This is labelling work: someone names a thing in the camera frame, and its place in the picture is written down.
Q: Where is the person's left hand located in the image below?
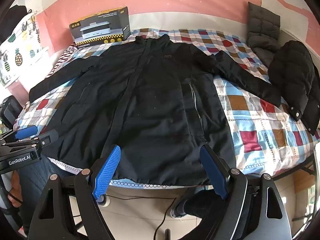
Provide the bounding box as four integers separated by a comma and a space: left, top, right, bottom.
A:
10, 173, 25, 201

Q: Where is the pale pink box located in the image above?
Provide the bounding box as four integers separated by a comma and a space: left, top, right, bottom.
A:
4, 77, 29, 106

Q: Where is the black long jacket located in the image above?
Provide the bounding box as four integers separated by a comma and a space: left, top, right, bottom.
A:
29, 35, 282, 188

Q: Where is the checkered bed sheet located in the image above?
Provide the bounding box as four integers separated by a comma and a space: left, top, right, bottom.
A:
14, 27, 320, 188

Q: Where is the grey puffer jacket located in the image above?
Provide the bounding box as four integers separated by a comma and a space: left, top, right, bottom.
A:
246, 2, 282, 67

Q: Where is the black floor cable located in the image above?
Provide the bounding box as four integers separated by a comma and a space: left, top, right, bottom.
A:
154, 197, 181, 236

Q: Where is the dark cloth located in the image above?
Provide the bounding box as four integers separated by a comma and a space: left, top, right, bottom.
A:
0, 5, 27, 43

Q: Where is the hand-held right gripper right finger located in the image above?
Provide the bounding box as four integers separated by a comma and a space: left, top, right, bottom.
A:
201, 143, 293, 240

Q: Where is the red white striped pillow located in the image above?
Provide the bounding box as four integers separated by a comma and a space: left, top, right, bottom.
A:
49, 43, 78, 78

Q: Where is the pineapple print cloth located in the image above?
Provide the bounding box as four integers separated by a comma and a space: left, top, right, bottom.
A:
0, 10, 44, 86

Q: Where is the person's jeans leg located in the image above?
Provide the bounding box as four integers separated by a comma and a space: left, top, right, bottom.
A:
19, 154, 84, 232

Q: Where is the black puffer jacket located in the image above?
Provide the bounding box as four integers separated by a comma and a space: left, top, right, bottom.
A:
268, 40, 320, 136

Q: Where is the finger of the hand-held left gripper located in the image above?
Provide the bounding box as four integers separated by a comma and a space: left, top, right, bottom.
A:
32, 129, 59, 147
14, 126, 38, 141

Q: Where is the electric cooker cardboard box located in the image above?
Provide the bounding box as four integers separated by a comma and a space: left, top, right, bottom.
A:
69, 7, 131, 47

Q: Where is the person's shoe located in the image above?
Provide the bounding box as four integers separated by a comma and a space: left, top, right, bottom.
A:
170, 199, 187, 218

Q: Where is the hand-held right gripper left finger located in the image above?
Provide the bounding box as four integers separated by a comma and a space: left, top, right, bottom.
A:
27, 144, 122, 240

